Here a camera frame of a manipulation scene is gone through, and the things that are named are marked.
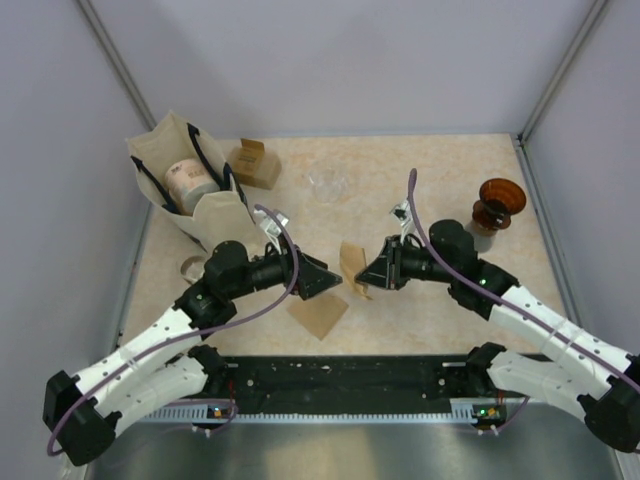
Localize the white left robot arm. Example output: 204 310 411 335
43 241 342 467

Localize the left aluminium frame post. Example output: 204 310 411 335
73 0 157 131

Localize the clear plastic cup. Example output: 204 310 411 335
309 167 347 204

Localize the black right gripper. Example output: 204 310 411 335
356 234 456 290

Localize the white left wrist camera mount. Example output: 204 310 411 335
253 208 290 254

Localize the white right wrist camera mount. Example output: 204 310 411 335
390 198 415 242

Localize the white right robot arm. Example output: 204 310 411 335
355 220 639 453

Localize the aluminium frame post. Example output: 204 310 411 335
515 0 613 148
73 0 157 131

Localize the grey slotted cable duct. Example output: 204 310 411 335
139 399 507 426

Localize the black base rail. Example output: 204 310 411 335
203 355 497 416

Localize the brown paper filter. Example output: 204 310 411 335
287 293 349 341
339 241 372 300

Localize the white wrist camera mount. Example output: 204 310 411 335
390 198 415 242
253 208 290 254

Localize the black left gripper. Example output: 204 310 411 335
227 233 342 301

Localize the amber glass coffee dripper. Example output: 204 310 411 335
472 178 527 236

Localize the cream canvas tote bag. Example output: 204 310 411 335
127 112 258 252

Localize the brown cardboard box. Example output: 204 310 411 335
231 138 282 190

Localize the right aluminium frame post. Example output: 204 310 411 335
515 0 613 148

